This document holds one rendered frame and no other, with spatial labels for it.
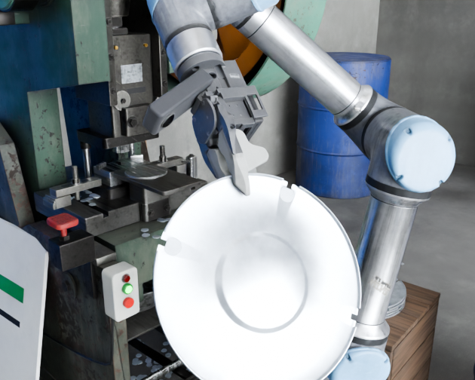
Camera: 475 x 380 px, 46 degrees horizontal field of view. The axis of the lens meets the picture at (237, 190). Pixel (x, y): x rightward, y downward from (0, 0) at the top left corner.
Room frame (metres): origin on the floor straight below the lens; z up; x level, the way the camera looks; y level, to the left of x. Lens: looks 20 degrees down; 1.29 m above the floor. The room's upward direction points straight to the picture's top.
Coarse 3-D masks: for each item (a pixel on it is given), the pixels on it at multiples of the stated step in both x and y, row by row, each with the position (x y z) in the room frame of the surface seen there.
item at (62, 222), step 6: (54, 216) 1.29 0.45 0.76; (60, 216) 1.29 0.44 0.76; (66, 216) 1.29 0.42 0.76; (72, 216) 1.29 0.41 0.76; (48, 222) 1.27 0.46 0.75; (54, 222) 1.25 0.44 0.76; (60, 222) 1.25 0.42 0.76; (66, 222) 1.25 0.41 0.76; (72, 222) 1.26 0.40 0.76; (60, 228) 1.24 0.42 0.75; (66, 228) 1.28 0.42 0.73; (60, 234) 1.28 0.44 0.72; (66, 234) 1.28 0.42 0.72
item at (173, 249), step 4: (168, 240) 0.64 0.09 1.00; (172, 240) 0.64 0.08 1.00; (176, 240) 0.64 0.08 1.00; (168, 244) 0.63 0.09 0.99; (172, 244) 0.63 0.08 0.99; (176, 244) 0.64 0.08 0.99; (180, 244) 0.64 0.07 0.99; (164, 248) 0.63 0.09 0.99; (168, 248) 0.63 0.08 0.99; (172, 248) 0.63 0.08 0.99; (176, 248) 0.63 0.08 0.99; (180, 248) 0.64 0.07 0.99; (168, 252) 0.63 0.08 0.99; (172, 252) 0.63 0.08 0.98; (176, 252) 0.63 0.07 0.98
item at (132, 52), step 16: (112, 32) 1.63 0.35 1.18; (128, 32) 1.71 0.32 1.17; (128, 48) 1.61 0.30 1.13; (144, 48) 1.65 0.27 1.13; (128, 64) 1.61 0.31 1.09; (144, 64) 1.65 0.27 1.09; (128, 80) 1.61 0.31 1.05; (144, 80) 1.65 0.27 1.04; (128, 96) 1.59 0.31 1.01; (144, 96) 1.64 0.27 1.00; (96, 112) 1.62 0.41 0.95; (112, 112) 1.57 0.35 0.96; (128, 112) 1.57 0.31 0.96; (144, 112) 1.60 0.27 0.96; (96, 128) 1.63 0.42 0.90; (112, 128) 1.57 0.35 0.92; (128, 128) 1.56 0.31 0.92; (144, 128) 1.60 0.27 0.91
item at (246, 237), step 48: (240, 192) 0.71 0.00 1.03; (192, 240) 0.65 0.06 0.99; (240, 240) 0.66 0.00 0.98; (288, 240) 0.69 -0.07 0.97; (336, 240) 0.72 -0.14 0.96; (192, 288) 0.61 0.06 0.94; (240, 288) 0.63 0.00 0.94; (288, 288) 0.65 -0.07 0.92; (336, 288) 0.68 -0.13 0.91; (192, 336) 0.58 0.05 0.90; (240, 336) 0.60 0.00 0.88; (288, 336) 0.62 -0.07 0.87; (336, 336) 0.64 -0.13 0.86
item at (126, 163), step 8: (120, 160) 1.71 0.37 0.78; (128, 160) 1.71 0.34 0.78; (136, 160) 1.71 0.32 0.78; (144, 160) 1.71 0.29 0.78; (104, 168) 1.63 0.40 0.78; (112, 168) 1.63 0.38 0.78; (120, 168) 1.63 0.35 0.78; (104, 176) 1.61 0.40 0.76; (112, 176) 1.59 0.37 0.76; (112, 184) 1.59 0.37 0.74
